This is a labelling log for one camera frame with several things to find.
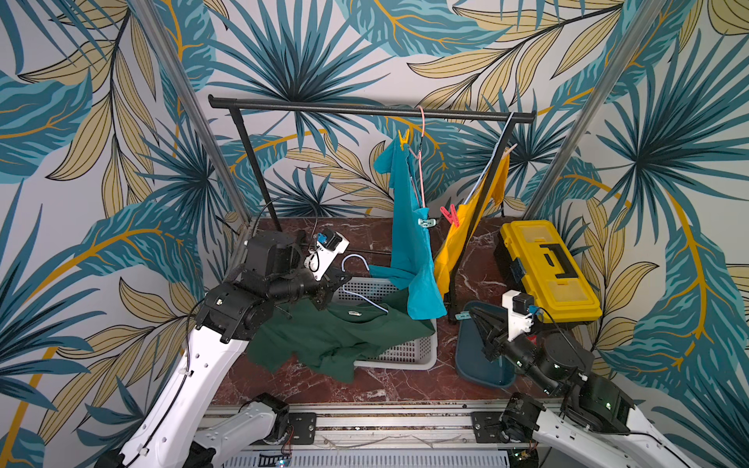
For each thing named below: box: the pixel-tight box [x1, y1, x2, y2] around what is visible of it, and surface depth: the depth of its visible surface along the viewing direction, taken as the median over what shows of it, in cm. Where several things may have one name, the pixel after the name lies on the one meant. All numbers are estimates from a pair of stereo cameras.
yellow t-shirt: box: [433, 154, 511, 300], surface depth 64 cm
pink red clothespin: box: [439, 203, 461, 228], surface depth 62 cm
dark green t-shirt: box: [246, 287, 435, 384], surface depth 72 cm
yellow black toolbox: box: [493, 219, 603, 324], surface depth 87 cm
